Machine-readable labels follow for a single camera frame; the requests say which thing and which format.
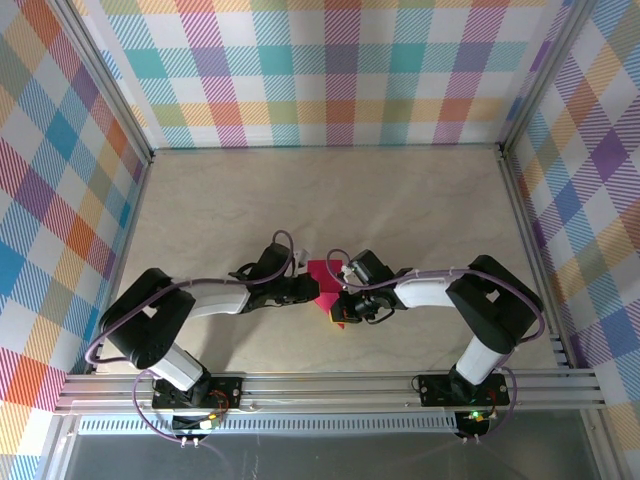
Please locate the aluminium frame post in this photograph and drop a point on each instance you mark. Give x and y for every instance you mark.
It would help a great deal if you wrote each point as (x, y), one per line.
(111, 85)
(542, 75)

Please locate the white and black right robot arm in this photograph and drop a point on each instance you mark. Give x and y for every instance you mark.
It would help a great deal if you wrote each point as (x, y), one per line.
(495, 305)

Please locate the pink square paper sheet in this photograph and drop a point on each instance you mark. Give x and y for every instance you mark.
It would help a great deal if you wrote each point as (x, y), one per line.
(326, 301)

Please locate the aluminium side rail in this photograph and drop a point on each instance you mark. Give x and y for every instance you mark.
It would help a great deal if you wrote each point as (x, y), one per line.
(124, 250)
(532, 250)

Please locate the long aluminium base rail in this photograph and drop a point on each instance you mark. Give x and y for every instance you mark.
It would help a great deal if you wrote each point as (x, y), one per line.
(325, 392)

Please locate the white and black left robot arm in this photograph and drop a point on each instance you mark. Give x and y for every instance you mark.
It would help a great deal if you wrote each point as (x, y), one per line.
(145, 320)

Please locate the black connector box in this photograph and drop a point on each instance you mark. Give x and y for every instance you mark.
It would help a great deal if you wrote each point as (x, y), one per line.
(192, 425)
(472, 425)

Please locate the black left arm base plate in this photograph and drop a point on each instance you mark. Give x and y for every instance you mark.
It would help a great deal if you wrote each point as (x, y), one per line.
(230, 390)

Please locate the grey metal panel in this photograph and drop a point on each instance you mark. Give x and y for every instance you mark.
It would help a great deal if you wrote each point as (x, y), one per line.
(325, 460)

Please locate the thin aluminium wall rail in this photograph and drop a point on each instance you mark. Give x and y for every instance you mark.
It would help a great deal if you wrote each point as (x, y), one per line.
(325, 146)

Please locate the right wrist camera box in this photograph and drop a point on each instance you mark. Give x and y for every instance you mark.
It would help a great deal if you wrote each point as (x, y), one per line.
(346, 272)

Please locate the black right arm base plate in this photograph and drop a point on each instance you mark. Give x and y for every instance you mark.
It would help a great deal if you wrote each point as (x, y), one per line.
(435, 390)

